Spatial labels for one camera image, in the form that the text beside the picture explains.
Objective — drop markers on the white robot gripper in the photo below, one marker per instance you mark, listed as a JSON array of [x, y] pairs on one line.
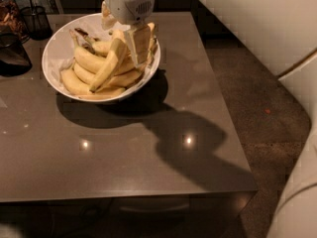
[[127, 6]]

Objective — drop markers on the yellow banana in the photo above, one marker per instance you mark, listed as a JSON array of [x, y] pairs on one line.
[[102, 48], [121, 80], [113, 60], [93, 62], [80, 89], [151, 53]]

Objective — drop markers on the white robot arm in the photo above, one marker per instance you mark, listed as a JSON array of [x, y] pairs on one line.
[[282, 34]]

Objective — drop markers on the white ceramic bowl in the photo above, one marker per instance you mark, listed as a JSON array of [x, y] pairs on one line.
[[58, 55]]

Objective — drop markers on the black mesh cup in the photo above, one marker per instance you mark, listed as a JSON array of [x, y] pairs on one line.
[[37, 23]]

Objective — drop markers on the dark glass jar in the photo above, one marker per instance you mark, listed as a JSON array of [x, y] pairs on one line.
[[10, 18]]

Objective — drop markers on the black dark object left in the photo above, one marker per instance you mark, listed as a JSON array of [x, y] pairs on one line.
[[14, 60]]

